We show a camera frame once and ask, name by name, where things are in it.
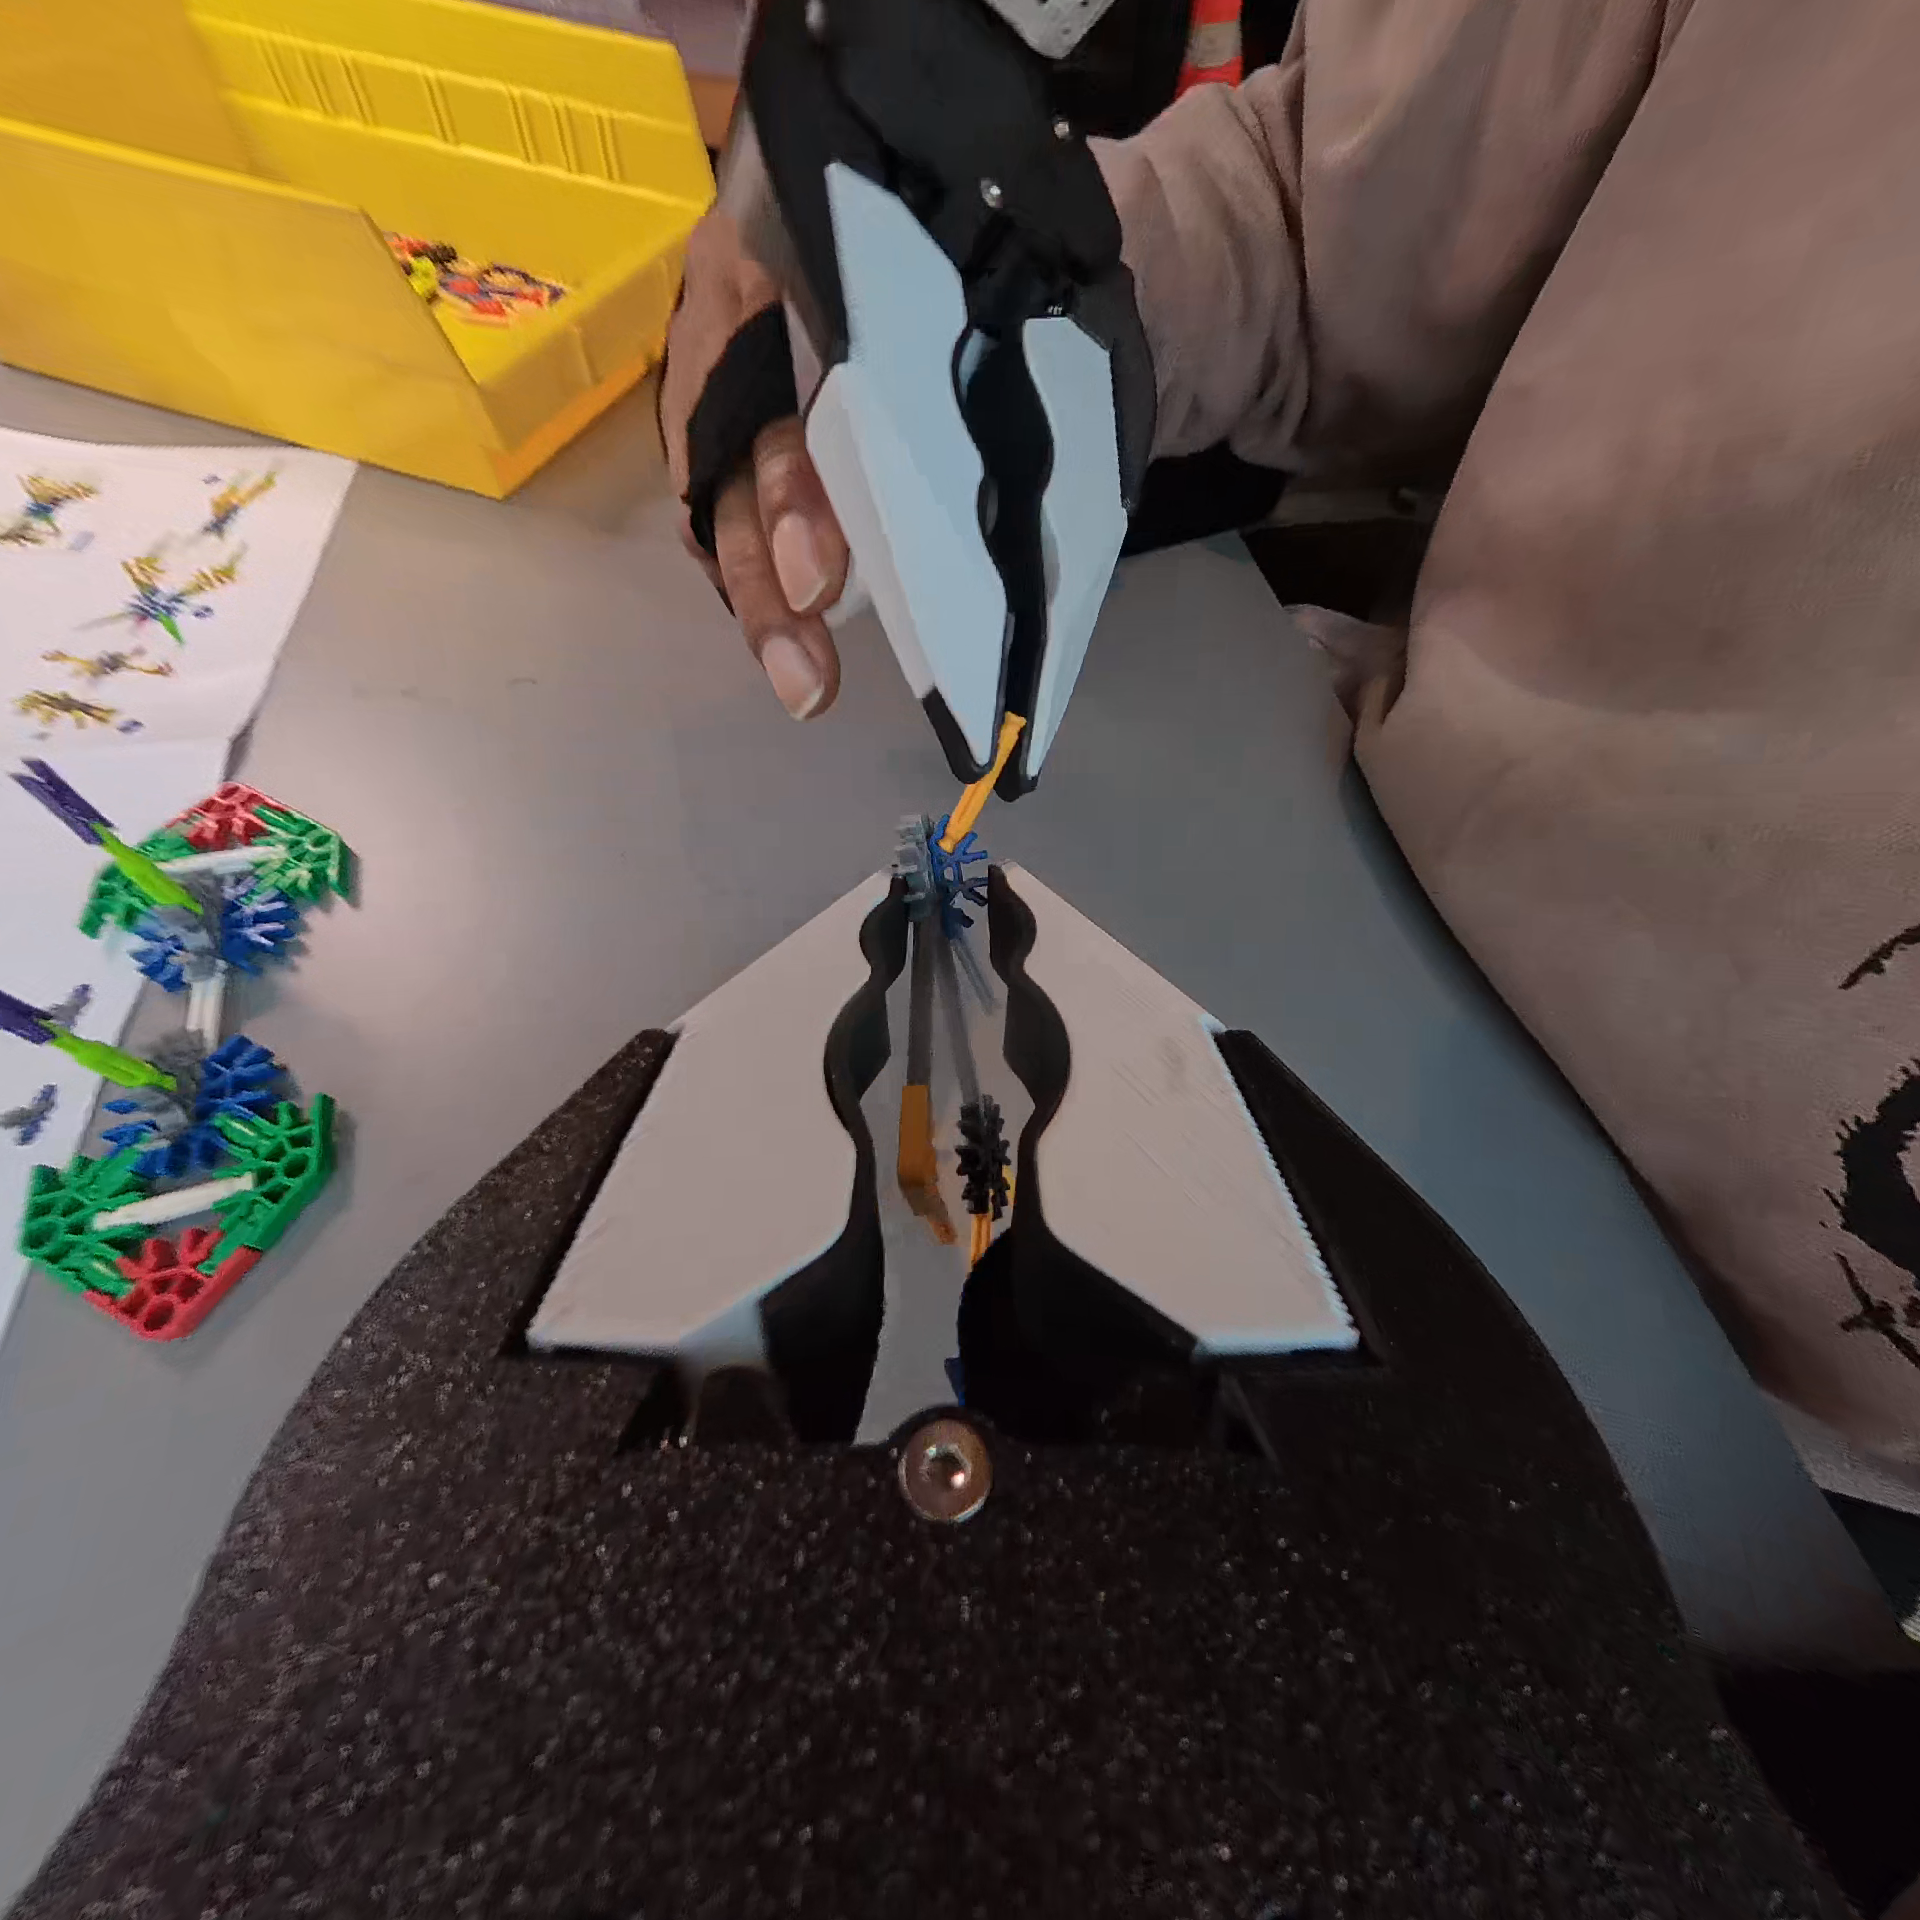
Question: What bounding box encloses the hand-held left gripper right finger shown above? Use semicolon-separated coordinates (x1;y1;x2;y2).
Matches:
978;871;1359;1396

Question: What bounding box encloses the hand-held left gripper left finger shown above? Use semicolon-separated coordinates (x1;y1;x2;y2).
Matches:
526;871;917;1412

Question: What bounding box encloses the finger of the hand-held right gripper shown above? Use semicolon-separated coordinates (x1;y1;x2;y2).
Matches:
804;161;1012;781
1004;311;1138;799

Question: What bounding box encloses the colourful toy rod model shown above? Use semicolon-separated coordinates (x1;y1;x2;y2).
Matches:
0;758;359;1340

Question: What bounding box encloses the person's right forearm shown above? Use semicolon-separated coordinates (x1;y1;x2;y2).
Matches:
1087;0;1683;495

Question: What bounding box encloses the person's right hand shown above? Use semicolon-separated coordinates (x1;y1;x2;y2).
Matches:
658;197;859;725

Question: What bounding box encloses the pile of toy building pieces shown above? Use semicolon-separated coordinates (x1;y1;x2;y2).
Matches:
381;231;575;329

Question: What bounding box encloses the person's beige clothing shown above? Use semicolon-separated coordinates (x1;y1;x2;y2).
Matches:
1292;0;1920;1502

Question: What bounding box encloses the yellow plastic bin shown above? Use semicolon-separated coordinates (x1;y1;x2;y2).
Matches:
0;0;722;501

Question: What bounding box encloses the white folded instruction booklet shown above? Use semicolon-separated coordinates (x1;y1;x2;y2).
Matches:
0;428;359;1337

